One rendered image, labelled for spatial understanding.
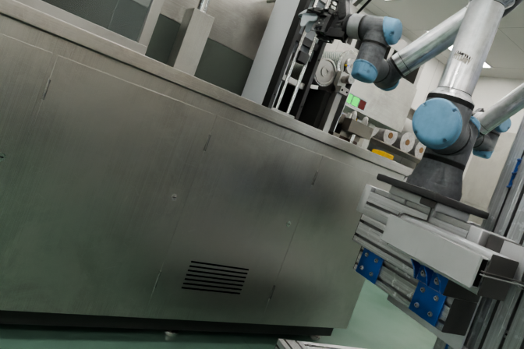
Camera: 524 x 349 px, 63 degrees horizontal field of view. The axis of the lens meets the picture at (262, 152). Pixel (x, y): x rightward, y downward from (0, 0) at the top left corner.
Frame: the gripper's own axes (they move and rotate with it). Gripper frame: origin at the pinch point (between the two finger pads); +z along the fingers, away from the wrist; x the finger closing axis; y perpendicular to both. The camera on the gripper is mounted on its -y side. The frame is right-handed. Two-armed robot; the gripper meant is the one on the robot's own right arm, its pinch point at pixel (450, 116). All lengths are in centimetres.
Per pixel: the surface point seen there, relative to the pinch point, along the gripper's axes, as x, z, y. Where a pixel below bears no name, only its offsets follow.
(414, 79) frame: -13, 64, -27
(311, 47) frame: -47, -14, 71
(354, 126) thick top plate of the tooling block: -6.3, 6.3, 48.3
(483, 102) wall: 82, 339, -323
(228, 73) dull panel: -43, 26, 98
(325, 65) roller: -38, 3, 59
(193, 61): -51, -8, 117
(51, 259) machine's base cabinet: -4, -50, 175
